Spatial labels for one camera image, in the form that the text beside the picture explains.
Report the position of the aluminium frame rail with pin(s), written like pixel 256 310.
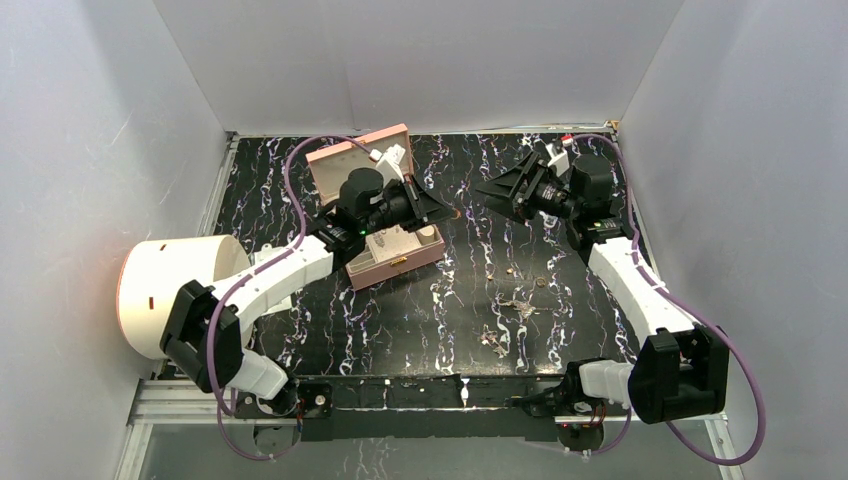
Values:
pixel 165 402

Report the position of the white cylindrical bucket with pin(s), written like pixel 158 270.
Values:
pixel 155 270

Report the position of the pink jewelry box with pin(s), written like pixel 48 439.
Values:
pixel 388 252

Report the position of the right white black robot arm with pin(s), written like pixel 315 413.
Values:
pixel 681 368

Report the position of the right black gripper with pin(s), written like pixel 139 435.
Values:
pixel 507 185

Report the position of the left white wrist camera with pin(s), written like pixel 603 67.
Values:
pixel 389 163

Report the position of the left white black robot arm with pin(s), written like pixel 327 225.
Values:
pixel 203 331

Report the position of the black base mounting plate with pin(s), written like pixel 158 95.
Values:
pixel 536 408

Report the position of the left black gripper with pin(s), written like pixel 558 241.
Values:
pixel 421 205

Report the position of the gold pendant jewelry cluster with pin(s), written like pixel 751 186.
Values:
pixel 498 341

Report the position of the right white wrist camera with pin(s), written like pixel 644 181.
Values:
pixel 559 154

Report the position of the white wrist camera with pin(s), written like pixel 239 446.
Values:
pixel 389 163
pixel 559 154

